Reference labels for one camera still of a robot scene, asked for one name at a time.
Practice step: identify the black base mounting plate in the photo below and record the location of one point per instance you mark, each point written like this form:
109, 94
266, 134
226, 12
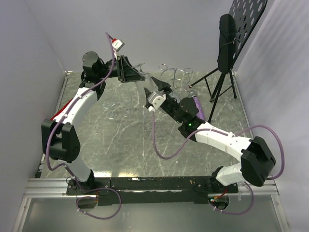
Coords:
165, 189

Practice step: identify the chrome wine glass rack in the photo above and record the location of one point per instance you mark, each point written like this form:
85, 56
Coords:
179, 79

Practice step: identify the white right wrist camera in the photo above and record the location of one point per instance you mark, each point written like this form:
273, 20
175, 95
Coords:
153, 104

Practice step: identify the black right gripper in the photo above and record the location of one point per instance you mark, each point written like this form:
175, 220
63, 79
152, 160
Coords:
163, 86

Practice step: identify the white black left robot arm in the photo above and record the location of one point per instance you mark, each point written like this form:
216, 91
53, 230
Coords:
60, 142

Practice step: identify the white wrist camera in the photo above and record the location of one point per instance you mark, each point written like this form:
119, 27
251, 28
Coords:
117, 44
153, 104

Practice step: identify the purple glitter microphone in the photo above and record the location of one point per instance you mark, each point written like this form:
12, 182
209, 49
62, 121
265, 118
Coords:
200, 113

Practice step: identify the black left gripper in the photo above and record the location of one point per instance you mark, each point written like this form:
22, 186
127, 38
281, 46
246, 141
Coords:
126, 73

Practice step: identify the red glitter microphone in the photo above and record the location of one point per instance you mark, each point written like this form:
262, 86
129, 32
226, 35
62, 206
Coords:
61, 110

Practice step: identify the aluminium rail frame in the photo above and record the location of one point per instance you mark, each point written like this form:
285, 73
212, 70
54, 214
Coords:
251, 209

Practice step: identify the black music stand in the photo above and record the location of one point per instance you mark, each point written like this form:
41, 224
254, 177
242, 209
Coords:
235, 28

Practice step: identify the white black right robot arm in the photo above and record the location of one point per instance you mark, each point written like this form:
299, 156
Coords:
255, 160

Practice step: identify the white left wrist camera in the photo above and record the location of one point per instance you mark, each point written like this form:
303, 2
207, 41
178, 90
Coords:
117, 44

